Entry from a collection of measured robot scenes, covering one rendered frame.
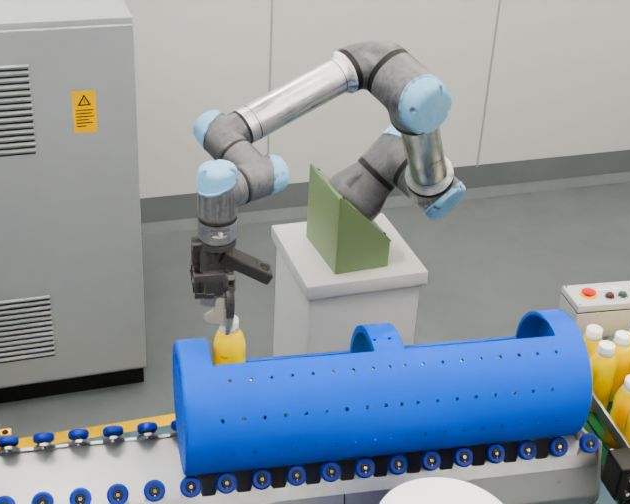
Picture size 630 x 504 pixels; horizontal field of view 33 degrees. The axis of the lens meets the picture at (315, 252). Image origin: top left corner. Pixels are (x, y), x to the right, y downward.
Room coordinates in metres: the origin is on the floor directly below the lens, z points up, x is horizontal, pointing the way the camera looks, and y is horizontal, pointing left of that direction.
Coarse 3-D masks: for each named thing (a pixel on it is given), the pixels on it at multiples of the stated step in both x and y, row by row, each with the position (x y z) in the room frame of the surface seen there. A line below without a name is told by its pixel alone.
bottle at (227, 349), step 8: (216, 336) 1.77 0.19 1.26; (224, 336) 1.76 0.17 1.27; (232, 336) 1.76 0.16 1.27; (240, 336) 1.77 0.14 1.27; (216, 344) 1.76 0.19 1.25; (224, 344) 1.76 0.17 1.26; (232, 344) 1.76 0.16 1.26; (240, 344) 1.76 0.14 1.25; (216, 352) 1.76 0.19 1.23; (224, 352) 1.75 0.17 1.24; (232, 352) 1.75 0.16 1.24; (240, 352) 1.76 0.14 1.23; (216, 360) 1.76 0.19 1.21; (224, 360) 1.75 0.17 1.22; (232, 360) 1.75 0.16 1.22; (240, 360) 1.76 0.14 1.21
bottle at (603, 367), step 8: (592, 360) 2.08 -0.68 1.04; (600, 360) 2.07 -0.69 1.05; (608, 360) 2.06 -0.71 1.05; (616, 360) 2.08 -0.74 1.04; (592, 368) 2.07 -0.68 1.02; (600, 368) 2.06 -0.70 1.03; (608, 368) 2.06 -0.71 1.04; (616, 368) 2.07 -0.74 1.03; (592, 376) 2.06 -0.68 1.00; (600, 376) 2.05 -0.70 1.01; (608, 376) 2.05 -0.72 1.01; (592, 384) 2.06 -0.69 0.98; (600, 384) 2.05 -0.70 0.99; (608, 384) 2.06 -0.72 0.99; (600, 392) 2.05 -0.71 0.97; (608, 392) 2.06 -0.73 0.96; (600, 400) 2.05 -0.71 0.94; (608, 400) 2.07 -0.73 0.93; (592, 408) 2.05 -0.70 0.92
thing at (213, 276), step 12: (192, 240) 1.77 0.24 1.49; (192, 252) 1.76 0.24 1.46; (204, 252) 1.75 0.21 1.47; (216, 252) 1.74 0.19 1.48; (192, 264) 1.76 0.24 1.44; (204, 264) 1.75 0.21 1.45; (216, 264) 1.76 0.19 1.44; (192, 276) 1.75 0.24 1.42; (204, 276) 1.74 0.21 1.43; (216, 276) 1.74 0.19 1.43; (228, 276) 1.75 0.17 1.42; (192, 288) 1.75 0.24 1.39; (204, 288) 1.74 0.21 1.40; (216, 288) 1.75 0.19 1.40; (228, 288) 1.75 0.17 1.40
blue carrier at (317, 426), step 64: (192, 384) 1.68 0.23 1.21; (256, 384) 1.70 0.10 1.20; (320, 384) 1.72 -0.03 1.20; (384, 384) 1.74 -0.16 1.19; (448, 384) 1.77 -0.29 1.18; (512, 384) 1.79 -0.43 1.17; (576, 384) 1.82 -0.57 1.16; (192, 448) 1.61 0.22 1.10; (256, 448) 1.64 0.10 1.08; (320, 448) 1.68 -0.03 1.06; (384, 448) 1.72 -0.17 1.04
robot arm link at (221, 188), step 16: (224, 160) 1.80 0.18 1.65; (208, 176) 1.75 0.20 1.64; (224, 176) 1.75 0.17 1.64; (240, 176) 1.79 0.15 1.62; (208, 192) 1.74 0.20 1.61; (224, 192) 1.74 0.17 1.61; (240, 192) 1.77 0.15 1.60; (208, 208) 1.74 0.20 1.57; (224, 208) 1.74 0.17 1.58; (208, 224) 1.74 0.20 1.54; (224, 224) 1.74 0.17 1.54
